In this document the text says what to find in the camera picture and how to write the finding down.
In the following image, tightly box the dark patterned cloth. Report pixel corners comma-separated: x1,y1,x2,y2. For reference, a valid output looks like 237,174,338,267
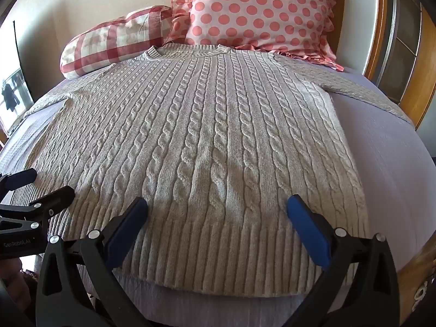
410,269,436,316

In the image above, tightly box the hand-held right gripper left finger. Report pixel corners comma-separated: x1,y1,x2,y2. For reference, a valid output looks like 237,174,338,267
35,196,149,327

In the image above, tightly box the photo print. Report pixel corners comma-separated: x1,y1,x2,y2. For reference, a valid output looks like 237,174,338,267
0,68,35,134

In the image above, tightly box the wooden bed headboard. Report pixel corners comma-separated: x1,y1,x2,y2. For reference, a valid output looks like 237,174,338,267
335,0,436,281

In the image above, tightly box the lavender bed cover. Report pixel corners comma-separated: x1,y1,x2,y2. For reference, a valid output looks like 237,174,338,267
0,65,436,327

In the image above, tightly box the red checkered pillow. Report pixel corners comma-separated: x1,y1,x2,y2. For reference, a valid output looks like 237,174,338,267
60,5,174,80

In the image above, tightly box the grey cable-knit sweater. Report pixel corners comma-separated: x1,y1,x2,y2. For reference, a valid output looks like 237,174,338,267
22,44,414,297

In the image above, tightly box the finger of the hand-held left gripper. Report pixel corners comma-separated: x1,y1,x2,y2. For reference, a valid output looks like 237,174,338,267
0,186,76,233
0,168,37,192

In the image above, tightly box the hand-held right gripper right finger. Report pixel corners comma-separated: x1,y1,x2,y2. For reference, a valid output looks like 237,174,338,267
287,194,400,327

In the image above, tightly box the pink polka dot pillow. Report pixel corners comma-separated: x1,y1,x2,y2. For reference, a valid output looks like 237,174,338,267
163,0,344,73

